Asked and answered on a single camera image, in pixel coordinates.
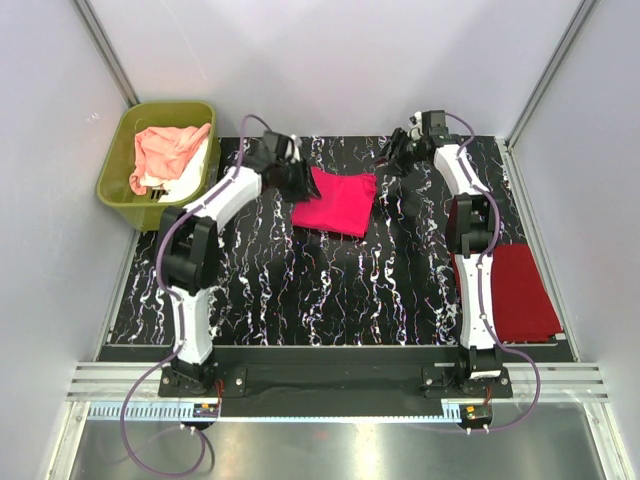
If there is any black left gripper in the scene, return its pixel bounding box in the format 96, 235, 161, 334
275, 157, 321, 204

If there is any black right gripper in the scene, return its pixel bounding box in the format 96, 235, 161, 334
368, 128, 426, 179

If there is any bright pink t shirt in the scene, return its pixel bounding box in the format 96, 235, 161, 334
291, 167, 377, 238

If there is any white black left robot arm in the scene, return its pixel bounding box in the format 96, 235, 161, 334
156, 131, 320, 396

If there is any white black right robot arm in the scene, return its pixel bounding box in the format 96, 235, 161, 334
380, 110, 502, 397

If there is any white cloth in tub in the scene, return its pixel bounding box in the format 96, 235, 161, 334
141, 138, 209, 203

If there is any peach pink cloth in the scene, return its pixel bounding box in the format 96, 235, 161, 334
129, 123, 211, 196

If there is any olive green plastic tub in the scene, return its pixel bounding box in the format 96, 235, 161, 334
96, 100, 220, 232

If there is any dark red folded t shirt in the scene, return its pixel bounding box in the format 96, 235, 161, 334
451, 244, 562, 350

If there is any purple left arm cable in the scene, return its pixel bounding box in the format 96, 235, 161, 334
119, 114, 274, 476

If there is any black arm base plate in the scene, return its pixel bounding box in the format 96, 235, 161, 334
159, 346, 512, 421

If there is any white slotted cable duct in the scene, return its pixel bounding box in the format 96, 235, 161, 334
88, 399, 494, 421

